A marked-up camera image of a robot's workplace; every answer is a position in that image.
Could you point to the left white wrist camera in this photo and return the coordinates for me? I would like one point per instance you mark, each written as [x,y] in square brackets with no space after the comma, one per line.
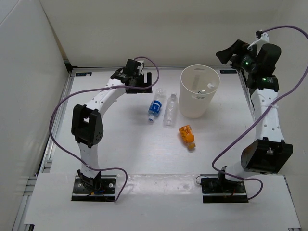
[141,66]

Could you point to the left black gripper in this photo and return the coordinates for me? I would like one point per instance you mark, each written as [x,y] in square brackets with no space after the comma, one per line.
[141,77]

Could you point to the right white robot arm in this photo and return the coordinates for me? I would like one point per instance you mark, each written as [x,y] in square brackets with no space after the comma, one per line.
[268,153]

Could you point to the cream plastic bin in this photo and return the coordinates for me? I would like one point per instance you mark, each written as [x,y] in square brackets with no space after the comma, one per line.
[194,78]

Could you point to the white label lemon bottle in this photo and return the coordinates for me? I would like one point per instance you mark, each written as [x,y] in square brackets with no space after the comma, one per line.
[208,89]

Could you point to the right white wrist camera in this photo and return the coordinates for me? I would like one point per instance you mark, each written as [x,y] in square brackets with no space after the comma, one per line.
[261,39]

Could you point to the blue corner sticker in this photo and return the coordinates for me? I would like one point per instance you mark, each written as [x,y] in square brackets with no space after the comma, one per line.
[83,74]
[228,71]

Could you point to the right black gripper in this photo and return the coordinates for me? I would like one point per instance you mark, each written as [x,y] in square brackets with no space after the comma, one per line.
[225,55]

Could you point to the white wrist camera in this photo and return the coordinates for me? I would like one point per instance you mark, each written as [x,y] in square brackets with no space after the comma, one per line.
[261,39]
[141,66]

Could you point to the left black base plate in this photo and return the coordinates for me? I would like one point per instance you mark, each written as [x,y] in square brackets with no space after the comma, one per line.
[103,192]

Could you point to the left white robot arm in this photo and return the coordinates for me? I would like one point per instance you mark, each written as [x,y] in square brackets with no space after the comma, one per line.
[87,126]

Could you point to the clear plastic bottle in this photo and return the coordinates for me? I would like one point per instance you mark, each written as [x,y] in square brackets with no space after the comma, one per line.
[171,110]

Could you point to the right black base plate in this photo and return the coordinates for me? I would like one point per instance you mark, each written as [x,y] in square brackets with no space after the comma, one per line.
[219,190]

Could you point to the aluminium table frame rail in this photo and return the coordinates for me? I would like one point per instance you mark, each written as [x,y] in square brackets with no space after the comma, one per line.
[46,159]

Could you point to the orange juice bottle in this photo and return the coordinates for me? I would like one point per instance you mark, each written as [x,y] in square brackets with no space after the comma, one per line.
[187,136]

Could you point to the left blue corner sticker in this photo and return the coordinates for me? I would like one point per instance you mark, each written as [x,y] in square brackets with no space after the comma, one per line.
[83,74]

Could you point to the blue label plastic bottle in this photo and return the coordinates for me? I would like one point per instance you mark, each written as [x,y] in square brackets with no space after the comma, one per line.
[156,104]

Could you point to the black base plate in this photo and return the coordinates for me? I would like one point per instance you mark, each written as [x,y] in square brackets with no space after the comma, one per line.
[103,192]
[219,190]

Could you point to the right blue corner sticker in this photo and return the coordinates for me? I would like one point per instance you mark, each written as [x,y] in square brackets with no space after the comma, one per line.
[228,71]

